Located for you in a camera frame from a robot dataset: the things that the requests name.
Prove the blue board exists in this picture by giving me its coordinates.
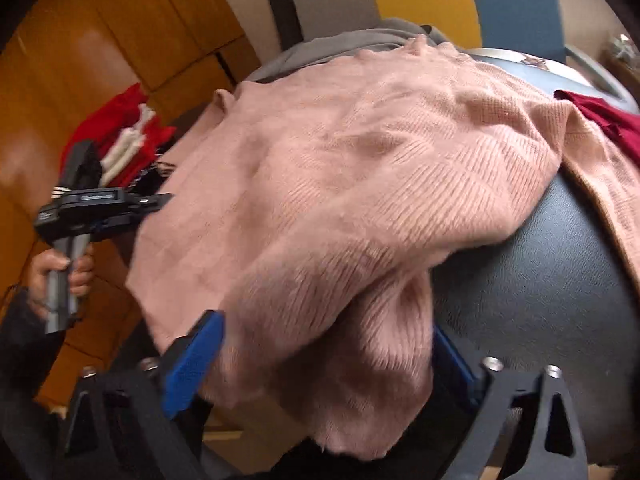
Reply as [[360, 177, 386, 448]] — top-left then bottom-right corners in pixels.
[[464, 0, 567, 63]]

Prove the bright red garment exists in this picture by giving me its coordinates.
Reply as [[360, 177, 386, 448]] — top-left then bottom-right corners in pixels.
[[65, 82, 178, 190]]

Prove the white printed cloth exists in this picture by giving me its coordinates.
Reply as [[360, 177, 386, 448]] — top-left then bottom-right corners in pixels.
[[470, 47, 566, 70]]

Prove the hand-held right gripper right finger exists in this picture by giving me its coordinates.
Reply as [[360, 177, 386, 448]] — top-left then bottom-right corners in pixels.
[[432, 327, 591, 480]]

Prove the grey board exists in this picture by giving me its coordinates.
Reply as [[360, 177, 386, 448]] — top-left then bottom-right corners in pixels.
[[291, 0, 382, 42]]

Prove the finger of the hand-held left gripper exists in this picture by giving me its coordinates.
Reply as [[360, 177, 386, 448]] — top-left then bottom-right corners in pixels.
[[127, 191, 174, 222]]

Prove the person's left hand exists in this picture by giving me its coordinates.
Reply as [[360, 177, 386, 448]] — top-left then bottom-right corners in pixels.
[[25, 250, 96, 320]]

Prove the black board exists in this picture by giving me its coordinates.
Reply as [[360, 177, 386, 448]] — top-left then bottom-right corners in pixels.
[[264, 0, 305, 52]]

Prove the grey garment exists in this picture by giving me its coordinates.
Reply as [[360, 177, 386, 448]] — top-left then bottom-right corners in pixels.
[[245, 17, 453, 83]]

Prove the pink knit sweater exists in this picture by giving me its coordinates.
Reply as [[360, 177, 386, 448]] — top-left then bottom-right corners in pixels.
[[125, 35, 640, 461]]

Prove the dark red garment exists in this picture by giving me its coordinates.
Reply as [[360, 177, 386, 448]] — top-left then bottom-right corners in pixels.
[[554, 89, 640, 168]]

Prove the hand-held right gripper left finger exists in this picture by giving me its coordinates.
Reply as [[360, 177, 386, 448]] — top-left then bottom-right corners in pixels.
[[52, 310, 226, 480]]

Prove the person's left forearm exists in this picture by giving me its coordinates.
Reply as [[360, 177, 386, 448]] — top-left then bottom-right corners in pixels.
[[0, 287, 81, 411]]

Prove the shiny clear object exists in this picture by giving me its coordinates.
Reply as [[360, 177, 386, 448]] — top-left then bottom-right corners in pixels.
[[606, 33, 640, 62]]

